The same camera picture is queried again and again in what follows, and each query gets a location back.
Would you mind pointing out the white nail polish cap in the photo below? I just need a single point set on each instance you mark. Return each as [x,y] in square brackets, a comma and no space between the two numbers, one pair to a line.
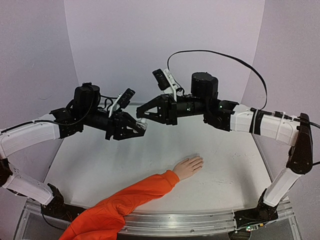
[142,121]

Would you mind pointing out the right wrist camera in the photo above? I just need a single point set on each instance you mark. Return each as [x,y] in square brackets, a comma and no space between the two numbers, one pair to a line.
[166,82]

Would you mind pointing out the clear nail polish bottle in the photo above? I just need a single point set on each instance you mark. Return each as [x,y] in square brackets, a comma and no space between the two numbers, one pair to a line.
[137,128]

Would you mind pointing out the mannequin hand with long nails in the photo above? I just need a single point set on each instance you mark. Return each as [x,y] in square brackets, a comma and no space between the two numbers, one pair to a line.
[188,167]

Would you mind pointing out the aluminium back edge strip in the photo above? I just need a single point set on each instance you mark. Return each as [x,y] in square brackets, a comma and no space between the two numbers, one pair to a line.
[198,104]

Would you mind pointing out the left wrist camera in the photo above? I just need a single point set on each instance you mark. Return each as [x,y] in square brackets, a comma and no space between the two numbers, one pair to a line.
[121,102]

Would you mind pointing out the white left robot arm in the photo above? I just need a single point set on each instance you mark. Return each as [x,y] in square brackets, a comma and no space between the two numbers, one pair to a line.
[18,141]

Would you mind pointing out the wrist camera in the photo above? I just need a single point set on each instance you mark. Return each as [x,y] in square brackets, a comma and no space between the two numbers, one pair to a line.
[121,102]
[166,82]

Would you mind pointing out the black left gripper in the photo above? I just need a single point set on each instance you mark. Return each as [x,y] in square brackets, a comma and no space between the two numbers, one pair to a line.
[117,126]

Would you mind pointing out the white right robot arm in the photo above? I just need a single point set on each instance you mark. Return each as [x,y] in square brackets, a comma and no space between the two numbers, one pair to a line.
[277,135]

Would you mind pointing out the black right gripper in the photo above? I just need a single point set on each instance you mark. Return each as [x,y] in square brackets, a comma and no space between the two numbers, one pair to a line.
[169,109]

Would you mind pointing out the aluminium table front rail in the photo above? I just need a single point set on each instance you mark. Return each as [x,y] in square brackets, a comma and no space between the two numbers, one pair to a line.
[221,225]

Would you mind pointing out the orange sleeved forearm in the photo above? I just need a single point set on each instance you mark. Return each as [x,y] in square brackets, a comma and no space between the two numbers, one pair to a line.
[104,220]

